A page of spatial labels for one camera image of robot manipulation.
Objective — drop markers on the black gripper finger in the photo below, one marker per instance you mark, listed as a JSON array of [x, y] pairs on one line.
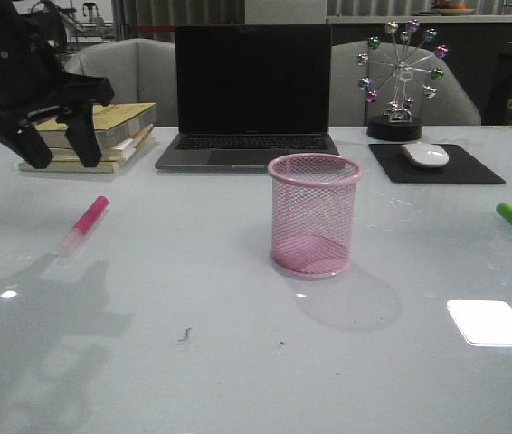
[[80, 133], [25, 142]]

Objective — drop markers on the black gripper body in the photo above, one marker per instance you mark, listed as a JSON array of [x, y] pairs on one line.
[[33, 84]]

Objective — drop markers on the pink marker pen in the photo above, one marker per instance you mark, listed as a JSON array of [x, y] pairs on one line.
[[82, 227]]

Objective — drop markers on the pink mesh pen holder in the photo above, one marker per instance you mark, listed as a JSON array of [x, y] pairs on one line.
[[313, 199]]

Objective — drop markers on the top yellow book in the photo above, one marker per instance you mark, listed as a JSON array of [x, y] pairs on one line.
[[112, 124]]

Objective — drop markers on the yellow book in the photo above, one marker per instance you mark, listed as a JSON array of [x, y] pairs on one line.
[[112, 124], [105, 166]]

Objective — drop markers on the middle book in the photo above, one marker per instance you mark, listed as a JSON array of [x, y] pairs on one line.
[[125, 147]]

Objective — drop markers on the bottom yellow book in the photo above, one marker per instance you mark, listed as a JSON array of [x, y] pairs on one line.
[[105, 166]]

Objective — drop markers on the left grey chair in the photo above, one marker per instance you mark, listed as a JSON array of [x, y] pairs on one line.
[[139, 70]]

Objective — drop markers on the grey chair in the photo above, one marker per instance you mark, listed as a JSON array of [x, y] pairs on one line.
[[347, 107], [139, 70]]

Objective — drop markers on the grey laptop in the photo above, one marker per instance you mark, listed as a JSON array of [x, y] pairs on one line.
[[249, 93]]

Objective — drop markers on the white cabinet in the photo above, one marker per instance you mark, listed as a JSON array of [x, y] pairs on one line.
[[285, 11]]

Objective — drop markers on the right grey chair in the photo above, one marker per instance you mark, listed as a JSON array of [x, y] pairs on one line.
[[347, 107]]

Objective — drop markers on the ferris wheel desk ornament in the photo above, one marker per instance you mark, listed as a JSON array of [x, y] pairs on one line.
[[392, 69]]

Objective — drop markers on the white computer mouse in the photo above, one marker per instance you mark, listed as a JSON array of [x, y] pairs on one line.
[[425, 154]]

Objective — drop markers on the fruit bowl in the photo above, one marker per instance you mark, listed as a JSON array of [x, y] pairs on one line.
[[451, 7]]

